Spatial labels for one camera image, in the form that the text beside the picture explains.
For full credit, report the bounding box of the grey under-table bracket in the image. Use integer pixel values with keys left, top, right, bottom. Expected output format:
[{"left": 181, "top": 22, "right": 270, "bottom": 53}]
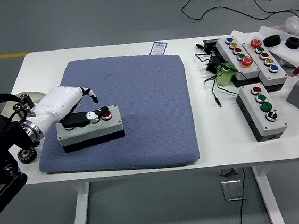
[{"left": 217, "top": 167, "right": 238, "bottom": 177}]

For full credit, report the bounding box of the large dark metal gear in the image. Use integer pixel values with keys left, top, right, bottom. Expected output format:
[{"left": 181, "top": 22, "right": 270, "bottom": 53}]
[{"left": 16, "top": 146, "right": 39, "bottom": 166}]

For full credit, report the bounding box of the metal floor socket plate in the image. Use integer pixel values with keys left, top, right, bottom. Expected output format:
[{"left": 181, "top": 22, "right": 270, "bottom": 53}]
[{"left": 220, "top": 178, "right": 247, "bottom": 203}]

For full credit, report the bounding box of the grey four-button control box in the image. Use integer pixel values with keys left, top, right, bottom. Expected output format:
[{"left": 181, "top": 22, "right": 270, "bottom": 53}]
[
  {"left": 54, "top": 103, "right": 127, "bottom": 154},
  {"left": 234, "top": 80, "right": 289, "bottom": 145}
]

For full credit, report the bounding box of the white table leg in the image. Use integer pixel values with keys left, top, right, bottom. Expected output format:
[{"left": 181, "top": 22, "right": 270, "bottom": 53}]
[
  {"left": 251, "top": 163, "right": 286, "bottom": 224},
  {"left": 65, "top": 181, "right": 94, "bottom": 224}
]

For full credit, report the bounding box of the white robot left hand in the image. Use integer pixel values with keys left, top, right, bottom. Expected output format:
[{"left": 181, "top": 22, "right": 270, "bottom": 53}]
[{"left": 30, "top": 80, "right": 112, "bottom": 137}]

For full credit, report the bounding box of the black foam ring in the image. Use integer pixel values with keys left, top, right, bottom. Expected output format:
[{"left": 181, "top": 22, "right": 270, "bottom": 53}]
[
  {"left": 285, "top": 36, "right": 299, "bottom": 50},
  {"left": 262, "top": 34, "right": 282, "bottom": 48}
]

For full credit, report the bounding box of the black adapter cord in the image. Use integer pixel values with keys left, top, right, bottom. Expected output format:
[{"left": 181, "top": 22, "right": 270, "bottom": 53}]
[{"left": 195, "top": 49, "right": 239, "bottom": 110}]

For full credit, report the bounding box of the long black floor cable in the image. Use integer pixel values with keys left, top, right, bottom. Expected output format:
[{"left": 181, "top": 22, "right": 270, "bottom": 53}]
[{"left": 180, "top": 0, "right": 299, "bottom": 36}]

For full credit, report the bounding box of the clear bubble wrap bag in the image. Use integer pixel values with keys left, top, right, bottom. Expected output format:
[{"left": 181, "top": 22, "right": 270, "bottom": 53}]
[{"left": 284, "top": 15, "right": 299, "bottom": 41}]

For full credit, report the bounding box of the black power adapter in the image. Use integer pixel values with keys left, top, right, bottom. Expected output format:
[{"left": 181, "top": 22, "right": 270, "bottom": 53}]
[{"left": 200, "top": 55, "right": 226, "bottom": 75}]

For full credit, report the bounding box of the small black device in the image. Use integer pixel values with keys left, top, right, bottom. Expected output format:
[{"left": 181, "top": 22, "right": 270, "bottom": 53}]
[{"left": 195, "top": 38, "right": 220, "bottom": 56}]

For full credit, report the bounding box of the white shallow dish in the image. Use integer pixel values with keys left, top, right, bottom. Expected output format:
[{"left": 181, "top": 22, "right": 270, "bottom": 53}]
[{"left": 0, "top": 89, "right": 50, "bottom": 126}]

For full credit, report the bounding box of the purple label card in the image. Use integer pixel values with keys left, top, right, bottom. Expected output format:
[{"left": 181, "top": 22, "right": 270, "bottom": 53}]
[{"left": 148, "top": 40, "right": 170, "bottom": 56}]

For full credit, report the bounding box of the grey five-button control box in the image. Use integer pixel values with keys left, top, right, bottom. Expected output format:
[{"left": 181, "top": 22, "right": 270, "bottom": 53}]
[
  {"left": 214, "top": 34, "right": 262, "bottom": 89},
  {"left": 241, "top": 35, "right": 290, "bottom": 96}
]

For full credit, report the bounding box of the blue-grey padded mat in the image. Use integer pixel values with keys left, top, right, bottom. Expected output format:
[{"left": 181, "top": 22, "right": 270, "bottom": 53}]
[{"left": 28, "top": 48, "right": 201, "bottom": 182}]

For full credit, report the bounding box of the black cable under table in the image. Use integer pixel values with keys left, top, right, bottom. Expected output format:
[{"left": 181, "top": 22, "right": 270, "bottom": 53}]
[{"left": 232, "top": 167, "right": 252, "bottom": 224}]

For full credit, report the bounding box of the white foam sheet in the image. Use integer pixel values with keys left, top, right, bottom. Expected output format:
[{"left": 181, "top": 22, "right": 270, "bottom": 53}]
[{"left": 259, "top": 21, "right": 299, "bottom": 72}]

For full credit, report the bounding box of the white paper sheet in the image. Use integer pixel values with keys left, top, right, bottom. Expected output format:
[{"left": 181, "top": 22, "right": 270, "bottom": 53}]
[{"left": 230, "top": 28, "right": 255, "bottom": 45}]

